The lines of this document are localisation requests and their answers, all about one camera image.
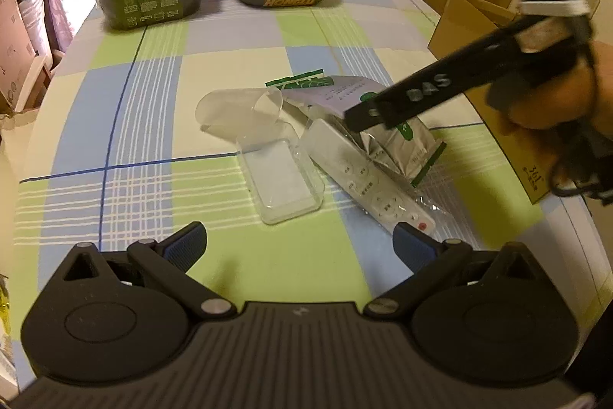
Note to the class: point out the white remote control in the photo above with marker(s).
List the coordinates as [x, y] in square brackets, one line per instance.
[372, 189]

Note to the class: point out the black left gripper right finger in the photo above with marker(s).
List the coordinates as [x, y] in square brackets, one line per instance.
[451, 279]

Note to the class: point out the silver green foil pouch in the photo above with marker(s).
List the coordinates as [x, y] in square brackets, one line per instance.
[408, 150]

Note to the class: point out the checkered tablecloth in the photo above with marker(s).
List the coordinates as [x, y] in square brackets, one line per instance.
[116, 153]

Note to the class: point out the person right hand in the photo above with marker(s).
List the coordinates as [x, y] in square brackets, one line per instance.
[568, 97]

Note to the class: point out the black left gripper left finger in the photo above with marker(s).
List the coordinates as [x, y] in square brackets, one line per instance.
[147, 280]

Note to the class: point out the brown cardboard box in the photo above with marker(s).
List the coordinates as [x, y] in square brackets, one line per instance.
[466, 21]

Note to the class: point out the clear plastic tray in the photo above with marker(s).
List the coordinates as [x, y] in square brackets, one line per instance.
[283, 181]

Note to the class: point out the clear plastic cup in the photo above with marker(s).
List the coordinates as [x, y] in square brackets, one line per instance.
[232, 113]

